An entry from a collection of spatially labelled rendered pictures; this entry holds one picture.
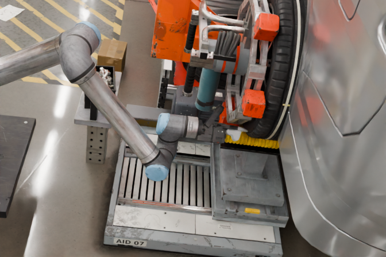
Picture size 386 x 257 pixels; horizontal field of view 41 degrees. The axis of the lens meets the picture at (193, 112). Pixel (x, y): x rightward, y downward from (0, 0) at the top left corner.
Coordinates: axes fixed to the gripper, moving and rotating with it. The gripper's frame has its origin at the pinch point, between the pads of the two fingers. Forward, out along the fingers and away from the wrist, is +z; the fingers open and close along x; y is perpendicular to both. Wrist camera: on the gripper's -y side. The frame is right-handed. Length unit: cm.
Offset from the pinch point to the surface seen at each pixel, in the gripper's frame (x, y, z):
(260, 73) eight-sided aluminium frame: 27.0, -18.6, -1.8
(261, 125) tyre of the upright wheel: 14.5, -0.5, 3.4
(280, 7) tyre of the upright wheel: 29, -45, 3
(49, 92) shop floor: -110, -19, -102
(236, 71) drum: 2.6, -23.4, -6.5
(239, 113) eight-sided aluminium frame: 13.0, -4.6, -5.6
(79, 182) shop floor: -59, 32, -71
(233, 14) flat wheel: -103, -84, 6
